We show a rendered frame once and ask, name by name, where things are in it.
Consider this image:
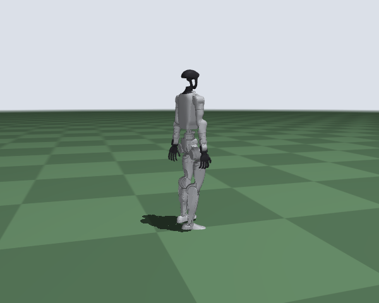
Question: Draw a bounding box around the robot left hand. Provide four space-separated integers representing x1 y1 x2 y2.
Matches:
168 139 180 162

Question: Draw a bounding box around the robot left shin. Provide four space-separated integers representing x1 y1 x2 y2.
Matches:
178 181 191 217

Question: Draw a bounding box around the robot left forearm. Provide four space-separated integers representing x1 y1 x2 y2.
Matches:
172 121 181 145

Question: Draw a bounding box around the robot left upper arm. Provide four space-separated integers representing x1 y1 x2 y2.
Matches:
175 95 179 124

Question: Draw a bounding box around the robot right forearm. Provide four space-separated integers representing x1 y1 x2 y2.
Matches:
197 120 207 152

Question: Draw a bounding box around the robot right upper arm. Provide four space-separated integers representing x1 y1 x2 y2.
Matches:
193 95 205 127

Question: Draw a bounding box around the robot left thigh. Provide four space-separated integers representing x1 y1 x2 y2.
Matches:
178 143 195 188

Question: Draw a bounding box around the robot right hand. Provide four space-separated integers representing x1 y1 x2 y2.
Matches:
199 146 211 169

